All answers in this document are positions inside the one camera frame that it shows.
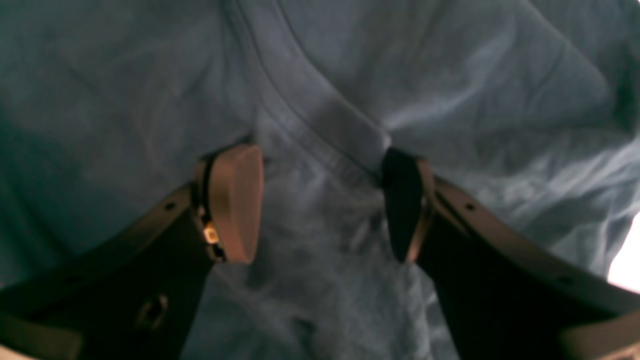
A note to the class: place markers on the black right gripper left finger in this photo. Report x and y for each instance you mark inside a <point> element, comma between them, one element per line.
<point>135,297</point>

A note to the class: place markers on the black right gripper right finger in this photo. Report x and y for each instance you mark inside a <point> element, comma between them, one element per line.
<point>503,297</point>

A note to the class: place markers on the dark blue T-shirt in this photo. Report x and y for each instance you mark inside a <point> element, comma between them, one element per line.
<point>531,106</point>

